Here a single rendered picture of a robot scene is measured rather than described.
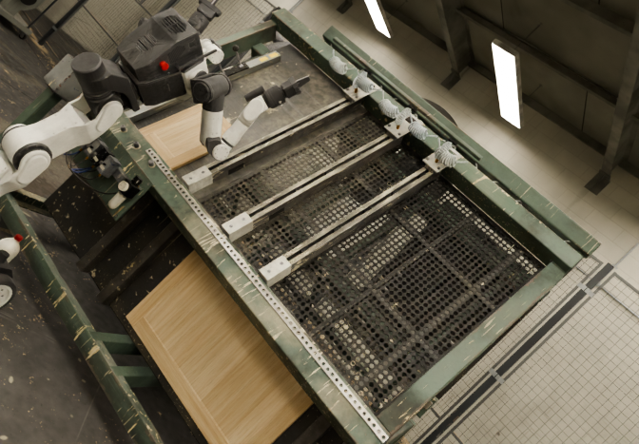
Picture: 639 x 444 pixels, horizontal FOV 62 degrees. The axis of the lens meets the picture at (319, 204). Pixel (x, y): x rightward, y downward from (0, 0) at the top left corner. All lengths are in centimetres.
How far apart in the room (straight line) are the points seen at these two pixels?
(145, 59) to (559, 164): 605
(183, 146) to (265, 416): 131
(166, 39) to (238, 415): 157
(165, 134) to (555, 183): 557
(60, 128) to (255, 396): 134
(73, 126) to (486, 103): 645
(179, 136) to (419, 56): 628
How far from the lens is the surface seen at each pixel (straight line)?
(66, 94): 288
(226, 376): 247
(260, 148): 263
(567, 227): 317
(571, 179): 745
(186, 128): 281
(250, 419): 242
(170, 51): 227
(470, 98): 809
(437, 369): 219
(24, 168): 233
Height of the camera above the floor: 131
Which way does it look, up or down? 1 degrees down
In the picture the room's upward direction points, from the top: 46 degrees clockwise
